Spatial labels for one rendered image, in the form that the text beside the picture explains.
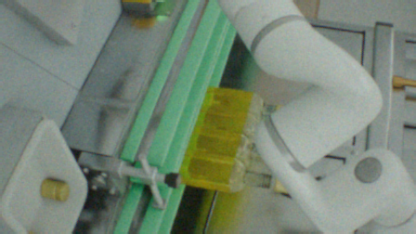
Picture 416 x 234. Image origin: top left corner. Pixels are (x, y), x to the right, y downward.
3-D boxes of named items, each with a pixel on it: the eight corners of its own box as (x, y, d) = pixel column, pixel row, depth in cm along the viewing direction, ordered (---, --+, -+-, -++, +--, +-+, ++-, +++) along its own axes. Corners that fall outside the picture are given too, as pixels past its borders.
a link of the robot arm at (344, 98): (224, 57, 64) (279, 153, 57) (313, -7, 61) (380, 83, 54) (265, 91, 76) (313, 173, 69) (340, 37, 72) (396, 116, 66)
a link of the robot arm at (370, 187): (377, 124, 80) (302, 176, 83) (331, 54, 64) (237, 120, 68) (429, 205, 69) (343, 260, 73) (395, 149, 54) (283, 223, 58)
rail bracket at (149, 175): (123, 203, 98) (186, 217, 95) (100, 155, 85) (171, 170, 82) (128, 190, 100) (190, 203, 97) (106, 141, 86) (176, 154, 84)
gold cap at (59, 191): (50, 193, 92) (71, 198, 91) (40, 201, 88) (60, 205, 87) (49, 175, 91) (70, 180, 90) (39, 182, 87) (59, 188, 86)
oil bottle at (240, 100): (169, 114, 119) (262, 128, 114) (165, 98, 115) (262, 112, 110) (176, 95, 123) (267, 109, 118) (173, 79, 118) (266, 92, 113)
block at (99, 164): (89, 192, 98) (121, 200, 96) (73, 166, 90) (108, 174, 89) (95, 176, 100) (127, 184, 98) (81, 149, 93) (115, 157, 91)
